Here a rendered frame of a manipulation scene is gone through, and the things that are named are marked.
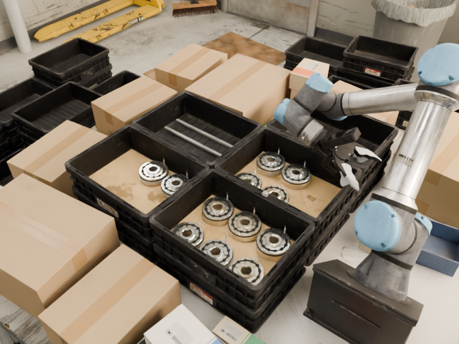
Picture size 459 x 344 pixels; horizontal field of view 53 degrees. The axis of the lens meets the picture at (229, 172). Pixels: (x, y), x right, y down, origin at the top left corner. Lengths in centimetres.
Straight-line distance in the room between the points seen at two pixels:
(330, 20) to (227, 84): 261
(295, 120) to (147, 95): 81
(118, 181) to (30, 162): 33
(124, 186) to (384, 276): 89
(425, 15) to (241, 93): 192
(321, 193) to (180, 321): 68
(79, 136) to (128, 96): 32
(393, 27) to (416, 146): 249
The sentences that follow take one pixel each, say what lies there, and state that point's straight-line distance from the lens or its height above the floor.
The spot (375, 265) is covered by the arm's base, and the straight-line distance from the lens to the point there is 132.
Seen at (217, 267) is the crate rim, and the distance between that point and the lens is 123.
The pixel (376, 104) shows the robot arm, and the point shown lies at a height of 117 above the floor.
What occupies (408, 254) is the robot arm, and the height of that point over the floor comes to 95.
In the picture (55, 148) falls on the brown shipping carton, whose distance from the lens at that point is 181.
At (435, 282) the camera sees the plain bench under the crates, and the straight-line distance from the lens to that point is 162.
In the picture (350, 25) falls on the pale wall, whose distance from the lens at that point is 444.
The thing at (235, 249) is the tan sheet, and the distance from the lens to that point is 140.
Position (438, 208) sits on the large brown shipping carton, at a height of 76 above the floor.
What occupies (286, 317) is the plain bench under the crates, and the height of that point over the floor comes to 70.
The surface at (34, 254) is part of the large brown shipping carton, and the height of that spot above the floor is 90.
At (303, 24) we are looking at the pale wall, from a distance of 460.
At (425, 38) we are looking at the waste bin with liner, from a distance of 369.
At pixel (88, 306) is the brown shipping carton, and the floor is 86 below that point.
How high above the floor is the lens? 192
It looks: 42 degrees down
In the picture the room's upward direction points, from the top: straight up
